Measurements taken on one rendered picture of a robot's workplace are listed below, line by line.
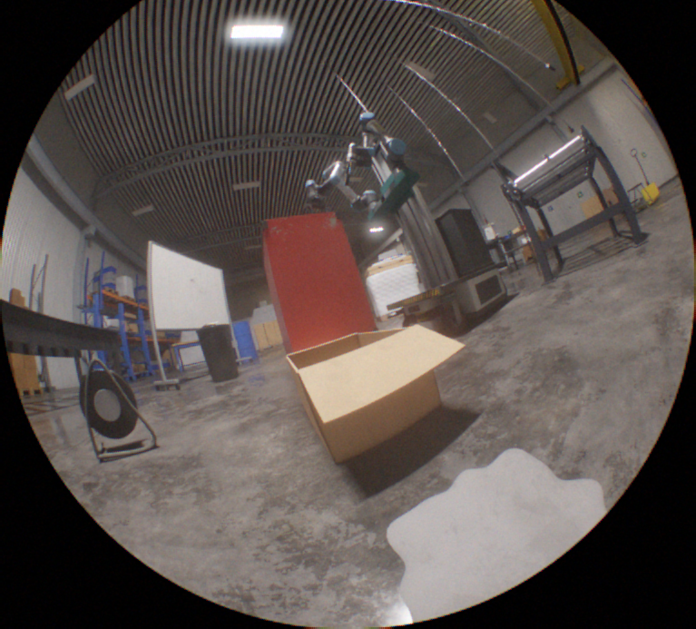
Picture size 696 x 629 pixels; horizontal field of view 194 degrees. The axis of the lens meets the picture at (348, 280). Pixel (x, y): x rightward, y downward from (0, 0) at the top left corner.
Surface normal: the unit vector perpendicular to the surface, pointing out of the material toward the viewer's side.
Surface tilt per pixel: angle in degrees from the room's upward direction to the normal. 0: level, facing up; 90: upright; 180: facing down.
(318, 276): 90
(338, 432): 90
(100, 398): 90
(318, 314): 90
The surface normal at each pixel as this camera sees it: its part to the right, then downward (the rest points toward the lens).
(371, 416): 0.34, -0.28
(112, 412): 0.84, -0.34
